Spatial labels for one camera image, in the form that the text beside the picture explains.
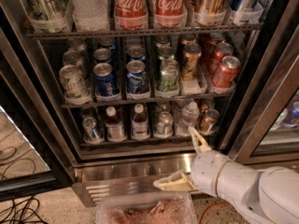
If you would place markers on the steel fridge base grille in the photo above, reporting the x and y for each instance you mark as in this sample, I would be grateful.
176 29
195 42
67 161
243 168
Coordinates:
97 179

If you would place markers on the clear water bottle bottom shelf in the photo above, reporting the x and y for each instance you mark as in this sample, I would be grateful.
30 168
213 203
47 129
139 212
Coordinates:
188 117

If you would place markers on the gold black can front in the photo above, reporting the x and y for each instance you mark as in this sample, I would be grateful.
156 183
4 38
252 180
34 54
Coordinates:
191 54

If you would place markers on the blue pepsi can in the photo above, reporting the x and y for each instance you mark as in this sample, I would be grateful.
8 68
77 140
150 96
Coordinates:
137 78
105 79

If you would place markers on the blue Pepsi can front right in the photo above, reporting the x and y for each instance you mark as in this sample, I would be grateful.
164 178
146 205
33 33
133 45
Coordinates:
137 78

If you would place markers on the brown tea bottle left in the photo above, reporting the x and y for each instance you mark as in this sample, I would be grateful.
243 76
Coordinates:
114 125

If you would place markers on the brown tea bottle white cap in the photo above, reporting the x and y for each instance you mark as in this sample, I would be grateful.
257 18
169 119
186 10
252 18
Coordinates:
140 123

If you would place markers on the blue can behind right door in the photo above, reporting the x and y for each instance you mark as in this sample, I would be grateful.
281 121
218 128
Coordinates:
292 118

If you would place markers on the green tall can top shelf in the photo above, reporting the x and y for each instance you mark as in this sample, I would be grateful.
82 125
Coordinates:
48 10

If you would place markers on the white green can front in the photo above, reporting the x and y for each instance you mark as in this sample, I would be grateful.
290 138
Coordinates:
76 90

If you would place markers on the red Coke can middle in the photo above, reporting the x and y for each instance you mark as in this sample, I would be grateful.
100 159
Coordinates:
221 50

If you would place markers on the blue Pepsi can second row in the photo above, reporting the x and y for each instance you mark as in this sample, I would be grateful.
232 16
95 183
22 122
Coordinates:
103 56

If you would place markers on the open glass fridge door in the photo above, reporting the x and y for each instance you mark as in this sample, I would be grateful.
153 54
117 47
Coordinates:
28 163

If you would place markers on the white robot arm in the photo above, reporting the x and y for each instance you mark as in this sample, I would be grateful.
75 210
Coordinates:
267 197

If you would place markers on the red Coke can front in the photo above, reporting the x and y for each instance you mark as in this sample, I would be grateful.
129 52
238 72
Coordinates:
226 72

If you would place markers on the clear plastic bin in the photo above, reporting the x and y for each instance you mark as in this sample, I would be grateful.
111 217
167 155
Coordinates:
160 207

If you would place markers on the blue silver can bottom shelf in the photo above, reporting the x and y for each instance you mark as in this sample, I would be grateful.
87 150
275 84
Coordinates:
92 131

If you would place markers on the large Coca-Cola can left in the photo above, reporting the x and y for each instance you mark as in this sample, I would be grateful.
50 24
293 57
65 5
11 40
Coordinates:
130 8

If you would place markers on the blue Pepsi can front left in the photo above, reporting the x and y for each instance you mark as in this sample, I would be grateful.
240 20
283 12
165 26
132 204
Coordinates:
105 79

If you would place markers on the copper can bottom shelf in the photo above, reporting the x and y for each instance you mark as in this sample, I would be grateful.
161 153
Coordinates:
209 121

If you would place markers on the closed right fridge door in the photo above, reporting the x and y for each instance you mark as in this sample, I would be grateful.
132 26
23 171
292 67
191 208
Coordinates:
255 144

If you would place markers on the red coke can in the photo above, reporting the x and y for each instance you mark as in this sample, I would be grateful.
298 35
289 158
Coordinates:
221 50
226 72

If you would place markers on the clear water bottle top shelf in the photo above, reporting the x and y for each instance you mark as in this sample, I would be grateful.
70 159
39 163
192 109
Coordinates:
90 15

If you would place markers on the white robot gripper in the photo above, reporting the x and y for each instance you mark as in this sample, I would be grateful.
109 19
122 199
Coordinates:
206 172

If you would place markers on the clear water bottle shelf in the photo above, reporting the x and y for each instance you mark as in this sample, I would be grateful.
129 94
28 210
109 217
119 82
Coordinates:
188 117
90 15

